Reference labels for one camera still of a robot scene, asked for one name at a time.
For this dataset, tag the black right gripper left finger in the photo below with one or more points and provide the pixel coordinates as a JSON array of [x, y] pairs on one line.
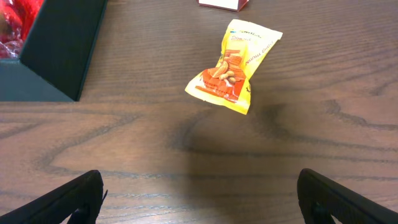
[[78, 201]]

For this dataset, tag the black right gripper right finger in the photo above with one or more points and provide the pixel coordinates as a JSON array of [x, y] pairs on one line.
[[322, 200]]

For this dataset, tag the dark green box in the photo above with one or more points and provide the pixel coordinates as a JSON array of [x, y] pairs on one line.
[[57, 53]]

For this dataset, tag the red Hacks candy bag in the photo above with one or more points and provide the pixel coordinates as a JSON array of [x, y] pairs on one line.
[[17, 18]]

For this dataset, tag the red Hello Panda box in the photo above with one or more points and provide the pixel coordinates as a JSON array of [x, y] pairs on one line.
[[231, 5]]

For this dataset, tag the yellow peanut butter wafer pack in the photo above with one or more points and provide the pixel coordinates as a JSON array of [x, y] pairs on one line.
[[244, 47]]

